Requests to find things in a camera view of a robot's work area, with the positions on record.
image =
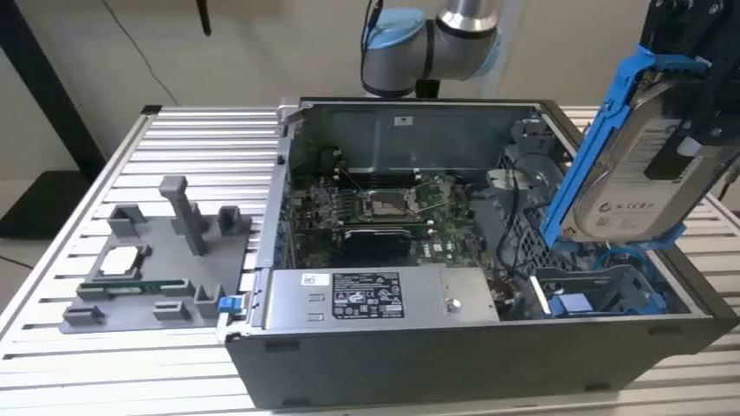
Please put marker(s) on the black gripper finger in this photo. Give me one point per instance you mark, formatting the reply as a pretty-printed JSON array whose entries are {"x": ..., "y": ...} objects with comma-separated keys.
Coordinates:
[{"x": 673, "y": 162}]

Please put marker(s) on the hard disk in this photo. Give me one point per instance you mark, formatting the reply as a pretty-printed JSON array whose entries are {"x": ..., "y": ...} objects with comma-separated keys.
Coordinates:
[{"x": 624, "y": 195}]

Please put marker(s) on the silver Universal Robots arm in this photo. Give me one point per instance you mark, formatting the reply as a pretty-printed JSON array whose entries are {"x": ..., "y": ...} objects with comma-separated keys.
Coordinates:
[{"x": 399, "y": 56}]

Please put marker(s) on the grey metal disk bay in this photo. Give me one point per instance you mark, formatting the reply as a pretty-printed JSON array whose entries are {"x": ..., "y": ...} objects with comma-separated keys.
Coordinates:
[{"x": 532, "y": 234}]

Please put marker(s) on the black RAM slot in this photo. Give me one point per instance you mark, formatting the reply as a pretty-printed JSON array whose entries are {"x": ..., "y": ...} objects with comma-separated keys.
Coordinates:
[
  {"x": 376, "y": 180},
  {"x": 376, "y": 171},
  {"x": 376, "y": 176},
  {"x": 376, "y": 185}
]

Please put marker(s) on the green motherboard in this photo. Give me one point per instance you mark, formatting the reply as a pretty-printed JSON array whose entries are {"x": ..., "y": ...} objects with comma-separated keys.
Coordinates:
[{"x": 456, "y": 229}]

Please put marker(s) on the copper wound coil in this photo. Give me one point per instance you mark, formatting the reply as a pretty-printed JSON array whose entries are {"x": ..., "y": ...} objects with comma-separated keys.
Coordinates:
[{"x": 500, "y": 291}]

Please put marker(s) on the CPU socket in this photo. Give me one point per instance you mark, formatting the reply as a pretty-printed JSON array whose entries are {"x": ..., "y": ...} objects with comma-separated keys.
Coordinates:
[{"x": 384, "y": 206}]

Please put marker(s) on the black graphics card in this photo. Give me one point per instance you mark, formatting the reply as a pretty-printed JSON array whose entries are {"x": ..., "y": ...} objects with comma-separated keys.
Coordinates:
[{"x": 376, "y": 245}]

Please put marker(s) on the black heatsink block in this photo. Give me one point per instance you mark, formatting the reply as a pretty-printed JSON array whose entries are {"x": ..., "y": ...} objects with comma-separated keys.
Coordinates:
[{"x": 328, "y": 157}]

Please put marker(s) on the black open PC case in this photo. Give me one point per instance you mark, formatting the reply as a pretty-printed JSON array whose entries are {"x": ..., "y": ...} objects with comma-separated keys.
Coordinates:
[{"x": 404, "y": 364}]

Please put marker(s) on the silver power supply unit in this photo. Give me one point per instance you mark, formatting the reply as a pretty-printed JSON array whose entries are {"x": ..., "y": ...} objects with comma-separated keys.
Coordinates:
[{"x": 289, "y": 303}]

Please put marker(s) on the blue case latch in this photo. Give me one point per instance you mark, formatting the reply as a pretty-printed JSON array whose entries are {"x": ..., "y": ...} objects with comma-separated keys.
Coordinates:
[{"x": 229, "y": 304}]

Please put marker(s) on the black antenna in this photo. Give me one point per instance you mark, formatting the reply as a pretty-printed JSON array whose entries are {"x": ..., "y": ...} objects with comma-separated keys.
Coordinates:
[{"x": 204, "y": 17}]

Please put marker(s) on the grey parts rack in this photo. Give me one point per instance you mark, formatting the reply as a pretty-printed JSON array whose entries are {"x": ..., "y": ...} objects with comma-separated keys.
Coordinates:
[{"x": 168, "y": 260}]

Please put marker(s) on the green RAM stick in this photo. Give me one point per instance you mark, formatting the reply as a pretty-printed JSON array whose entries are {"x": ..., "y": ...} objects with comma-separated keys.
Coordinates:
[{"x": 153, "y": 286}]

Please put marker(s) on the silver CPU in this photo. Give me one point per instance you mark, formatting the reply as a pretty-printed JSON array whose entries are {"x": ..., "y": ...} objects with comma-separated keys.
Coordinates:
[{"x": 120, "y": 261}]

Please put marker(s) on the black stand with base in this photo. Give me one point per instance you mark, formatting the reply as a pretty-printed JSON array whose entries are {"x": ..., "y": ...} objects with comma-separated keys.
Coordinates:
[{"x": 35, "y": 65}]

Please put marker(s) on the blue plastic bay bracket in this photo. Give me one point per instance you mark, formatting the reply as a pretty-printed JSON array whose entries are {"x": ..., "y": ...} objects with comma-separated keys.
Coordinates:
[{"x": 569, "y": 305}]

